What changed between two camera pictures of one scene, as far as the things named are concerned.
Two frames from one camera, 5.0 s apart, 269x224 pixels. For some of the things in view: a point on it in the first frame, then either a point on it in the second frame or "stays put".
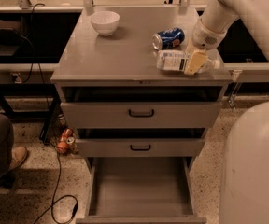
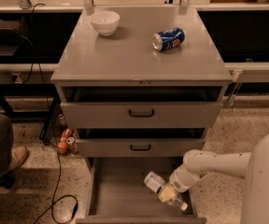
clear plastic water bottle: x=177 y=61 -> x=155 y=182
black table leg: x=48 y=122 stays put
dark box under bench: x=6 y=32 stays put
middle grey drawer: x=138 y=142 stays put
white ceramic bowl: x=105 y=21 stays put
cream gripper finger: x=195 y=62 -> x=166 y=194
